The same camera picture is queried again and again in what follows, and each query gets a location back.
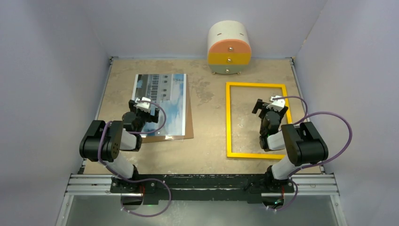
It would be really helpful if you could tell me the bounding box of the building and sky photo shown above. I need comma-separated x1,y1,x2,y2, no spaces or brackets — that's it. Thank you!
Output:
132,73,187,137

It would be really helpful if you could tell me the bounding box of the clear plastic sheet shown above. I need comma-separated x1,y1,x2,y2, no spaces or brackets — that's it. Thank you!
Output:
164,136,184,141

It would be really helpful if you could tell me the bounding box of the yellow wooden picture frame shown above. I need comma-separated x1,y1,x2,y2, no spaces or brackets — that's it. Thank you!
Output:
226,82,287,160

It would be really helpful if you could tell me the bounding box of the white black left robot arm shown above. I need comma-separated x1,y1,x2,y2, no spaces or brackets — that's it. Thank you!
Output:
79,97,166,193

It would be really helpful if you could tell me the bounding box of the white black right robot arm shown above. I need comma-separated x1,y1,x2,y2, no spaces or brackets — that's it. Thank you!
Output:
252,96,328,192

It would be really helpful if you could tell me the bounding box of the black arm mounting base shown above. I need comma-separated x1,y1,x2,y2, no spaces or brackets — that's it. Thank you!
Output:
110,173,295,206

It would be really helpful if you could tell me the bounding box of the brown backing board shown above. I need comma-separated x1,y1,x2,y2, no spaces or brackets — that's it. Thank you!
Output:
142,87,194,143

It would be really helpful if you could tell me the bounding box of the round pastel drawer cabinet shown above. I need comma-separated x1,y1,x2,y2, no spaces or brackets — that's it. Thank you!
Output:
207,20,252,75

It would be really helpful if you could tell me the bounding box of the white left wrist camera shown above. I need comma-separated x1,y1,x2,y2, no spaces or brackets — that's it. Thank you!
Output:
134,97,151,112

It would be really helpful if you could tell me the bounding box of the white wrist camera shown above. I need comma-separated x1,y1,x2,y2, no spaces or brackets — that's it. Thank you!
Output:
266,96,285,112
134,97,151,112

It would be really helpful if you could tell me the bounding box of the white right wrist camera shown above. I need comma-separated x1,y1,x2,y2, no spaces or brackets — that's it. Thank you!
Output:
266,96,285,112

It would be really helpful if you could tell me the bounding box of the aluminium rail frame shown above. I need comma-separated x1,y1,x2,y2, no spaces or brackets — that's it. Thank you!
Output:
57,58,346,226

